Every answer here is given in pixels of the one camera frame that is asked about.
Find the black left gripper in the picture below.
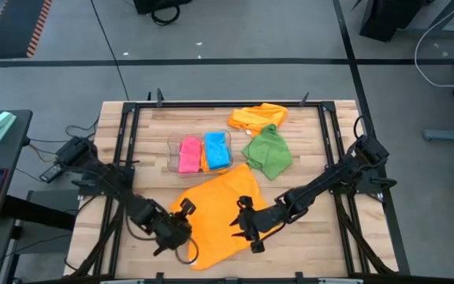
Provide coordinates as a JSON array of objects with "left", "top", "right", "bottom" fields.
[{"left": 154, "top": 198, "right": 197, "bottom": 257}]

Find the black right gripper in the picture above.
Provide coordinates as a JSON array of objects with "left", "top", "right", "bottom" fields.
[{"left": 229, "top": 196, "right": 287, "bottom": 253}]

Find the orange microfiber towel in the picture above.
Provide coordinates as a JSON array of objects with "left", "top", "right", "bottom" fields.
[
  {"left": 227, "top": 103, "right": 289, "bottom": 137},
  {"left": 199, "top": 148, "right": 228, "bottom": 175},
  {"left": 170, "top": 163, "right": 276, "bottom": 271}
]

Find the pink microfiber towel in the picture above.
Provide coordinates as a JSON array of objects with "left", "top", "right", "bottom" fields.
[{"left": 178, "top": 136, "right": 203, "bottom": 174}]

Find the green microfiber towel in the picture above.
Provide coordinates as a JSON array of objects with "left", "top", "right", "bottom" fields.
[{"left": 241, "top": 124, "right": 293, "bottom": 181}]

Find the blue microfiber towel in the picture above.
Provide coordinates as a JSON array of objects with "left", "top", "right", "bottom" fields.
[{"left": 203, "top": 132, "right": 232, "bottom": 170}]

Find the clear plastic bin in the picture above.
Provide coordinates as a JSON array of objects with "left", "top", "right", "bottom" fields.
[{"left": 166, "top": 129, "right": 234, "bottom": 177}]

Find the black power adapter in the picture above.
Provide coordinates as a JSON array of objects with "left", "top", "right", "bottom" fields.
[{"left": 39, "top": 163, "right": 65, "bottom": 184}]

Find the black side desk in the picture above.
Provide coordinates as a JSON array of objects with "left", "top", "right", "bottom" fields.
[{"left": 0, "top": 109, "right": 34, "bottom": 226}]

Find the grey desk foot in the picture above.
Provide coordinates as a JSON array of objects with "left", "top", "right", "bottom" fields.
[{"left": 422, "top": 128, "right": 454, "bottom": 143}]

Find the black desk base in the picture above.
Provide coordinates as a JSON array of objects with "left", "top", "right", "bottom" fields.
[{"left": 359, "top": 0, "right": 454, "bottom": 43}]

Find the black floor mat orange edge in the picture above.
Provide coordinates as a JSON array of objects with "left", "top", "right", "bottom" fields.
[{"left": 0, "top": 0, "right": 53, "bottom": 60}]

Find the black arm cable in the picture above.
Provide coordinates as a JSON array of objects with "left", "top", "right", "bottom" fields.
[
  {"left": 353, "top": 115, "right": 374, "bottom": 139},
  {"left": 126, "top": 220, "right": 199, "bottom": 264}
]

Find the black cable bundle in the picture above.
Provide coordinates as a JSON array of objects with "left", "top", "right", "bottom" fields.
[
  {"left": 335, "top": 192, "right": 396, "bottom": 275},
  {"left": 69, "top": 195, "right": 128, "bottom": 277}
]

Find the black metal table frame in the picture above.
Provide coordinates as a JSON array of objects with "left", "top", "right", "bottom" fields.
[{"left": 95, "top": 89, "right": 370, "bottom": 283}]

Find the thin black floor cable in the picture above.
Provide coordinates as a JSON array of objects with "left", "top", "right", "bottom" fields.
[{"left": 90, "top": 0, "right": 130, "bottom": 102}]

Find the black equipment with cable loop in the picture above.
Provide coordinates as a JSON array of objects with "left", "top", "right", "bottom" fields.
[{"left": 133, "top": 0, "right": 195, "bottom": 27}]

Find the white floor cable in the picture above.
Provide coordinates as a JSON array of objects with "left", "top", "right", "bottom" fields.
[{"left": 414, "top": 0, "right": 454, "bottom": 88}]

